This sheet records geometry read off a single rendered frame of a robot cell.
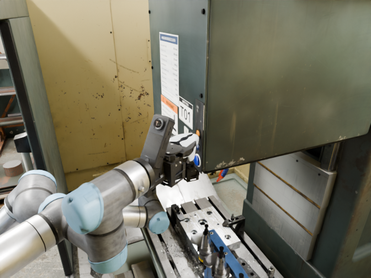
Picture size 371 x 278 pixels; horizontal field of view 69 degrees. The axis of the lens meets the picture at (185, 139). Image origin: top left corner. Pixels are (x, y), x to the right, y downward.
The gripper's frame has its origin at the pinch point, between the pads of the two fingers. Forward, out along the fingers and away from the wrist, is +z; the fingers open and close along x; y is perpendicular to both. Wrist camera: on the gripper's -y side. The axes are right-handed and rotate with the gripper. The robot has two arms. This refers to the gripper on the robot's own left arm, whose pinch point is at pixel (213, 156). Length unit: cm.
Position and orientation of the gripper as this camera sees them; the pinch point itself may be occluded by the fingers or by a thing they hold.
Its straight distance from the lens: 115.1
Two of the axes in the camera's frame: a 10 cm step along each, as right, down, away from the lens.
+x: 3.9, 3.9, -8.4
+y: 0.0, 9.1, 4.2
